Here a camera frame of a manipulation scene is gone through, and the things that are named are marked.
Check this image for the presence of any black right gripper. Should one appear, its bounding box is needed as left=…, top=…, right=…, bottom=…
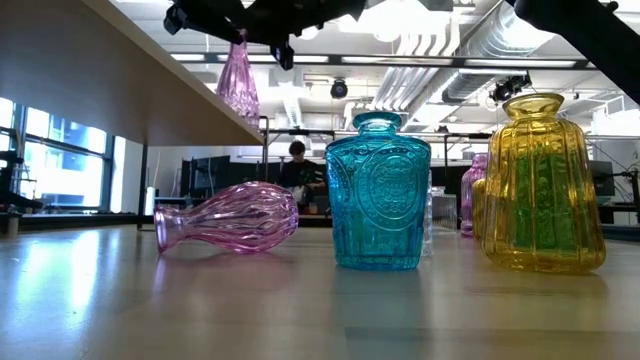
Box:
left=243, top=0, right=370, bottom=47

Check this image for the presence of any pink flared diamond-cut vase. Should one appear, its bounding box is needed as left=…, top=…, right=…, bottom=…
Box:
left=215, top=28, right=262, bottom=129

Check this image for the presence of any pink wavy-ribbed glass vase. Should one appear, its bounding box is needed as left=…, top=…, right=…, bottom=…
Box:
left=153, top=180, right=300, bottom=256

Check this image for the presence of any teal medallion-embossed glass jar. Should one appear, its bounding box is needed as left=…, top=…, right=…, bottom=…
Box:
left=324, top=110, right=433, bottom=272

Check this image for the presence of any yellow large fluted vase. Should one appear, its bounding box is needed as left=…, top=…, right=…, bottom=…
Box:
left=481, top=92, right=608, bottom=275

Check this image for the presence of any wooden shelf board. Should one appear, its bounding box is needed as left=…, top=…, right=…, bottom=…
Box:
left=0, top=0, right=265, bottom=147

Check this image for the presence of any black monitor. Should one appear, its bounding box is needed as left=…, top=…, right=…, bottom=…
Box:
left=180, top=154, right=232, bottom=199

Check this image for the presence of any person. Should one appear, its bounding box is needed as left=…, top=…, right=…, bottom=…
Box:
left=278, top=139, right=329, bottom=215

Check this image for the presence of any large window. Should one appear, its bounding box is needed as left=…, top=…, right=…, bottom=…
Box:
left=0, top=97, right=126, bottom=215

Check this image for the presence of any black clamp-mounted light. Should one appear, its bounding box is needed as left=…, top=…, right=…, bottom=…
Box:
left=488, top=73, right=534, bottom=104

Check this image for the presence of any black background equipment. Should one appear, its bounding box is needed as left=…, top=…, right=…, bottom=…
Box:
left=0, top=149, right=46, bottom=211

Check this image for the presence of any pink ribbed glass bottle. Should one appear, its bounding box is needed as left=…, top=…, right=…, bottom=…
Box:
left=459, top=152, right=490, bottom=238

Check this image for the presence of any clear square glass bottle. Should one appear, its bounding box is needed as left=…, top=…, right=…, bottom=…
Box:
left=430, top=185, right=459, bottom=234

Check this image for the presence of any yellow ribbed glass bottle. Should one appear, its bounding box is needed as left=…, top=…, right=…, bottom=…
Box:
left=471, top=178, right=489, bottom=240

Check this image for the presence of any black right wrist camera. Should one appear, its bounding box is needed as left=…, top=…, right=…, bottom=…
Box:
left=268, top=39, right=297, bottom=72

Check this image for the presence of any black overhead camera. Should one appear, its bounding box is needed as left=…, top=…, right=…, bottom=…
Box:
left=329, top=78, right=350, bottom=100

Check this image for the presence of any black background rig frame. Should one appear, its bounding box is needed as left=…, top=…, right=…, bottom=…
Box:
left=259, top=127, right=524, bottom=166

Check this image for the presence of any silver ceiling duct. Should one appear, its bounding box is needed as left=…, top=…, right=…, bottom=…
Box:
left=442, top=0, right=554, bottom=104

